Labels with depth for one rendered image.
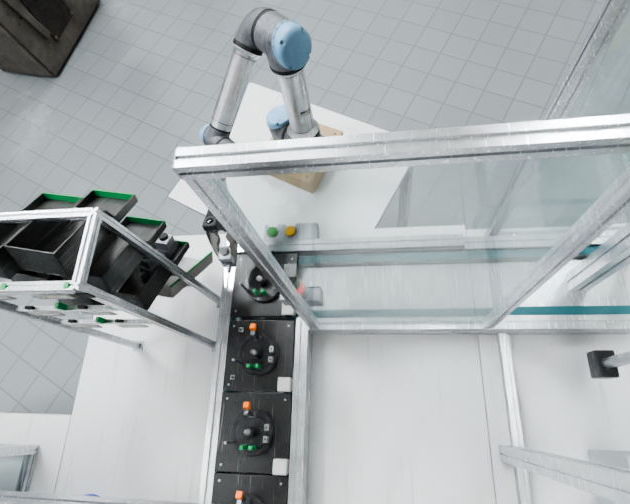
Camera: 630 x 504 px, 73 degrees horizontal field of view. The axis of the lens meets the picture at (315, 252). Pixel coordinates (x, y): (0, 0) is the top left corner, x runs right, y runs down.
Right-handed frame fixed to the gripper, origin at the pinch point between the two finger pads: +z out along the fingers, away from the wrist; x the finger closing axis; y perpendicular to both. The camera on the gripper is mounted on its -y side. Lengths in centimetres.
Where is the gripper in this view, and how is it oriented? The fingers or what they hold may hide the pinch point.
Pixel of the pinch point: (225, 254)
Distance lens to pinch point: 144.5
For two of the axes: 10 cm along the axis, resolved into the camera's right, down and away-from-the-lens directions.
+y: 1.6, -3.2, 9.3
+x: -9.8, 0.6, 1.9
